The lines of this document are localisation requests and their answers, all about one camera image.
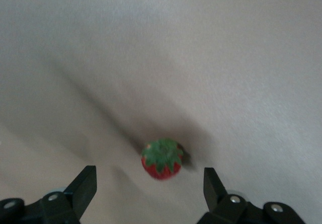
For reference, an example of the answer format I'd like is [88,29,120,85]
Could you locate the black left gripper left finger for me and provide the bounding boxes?
[0,165,98,224]

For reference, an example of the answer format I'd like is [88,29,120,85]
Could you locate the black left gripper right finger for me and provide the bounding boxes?
[200,167,306,224]

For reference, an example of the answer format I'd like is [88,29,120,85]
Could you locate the red strawberry green cap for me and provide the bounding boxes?
[140,137,185,181]

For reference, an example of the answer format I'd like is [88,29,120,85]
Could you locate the brown table cover cloth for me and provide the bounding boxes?
[0,0,322,224]

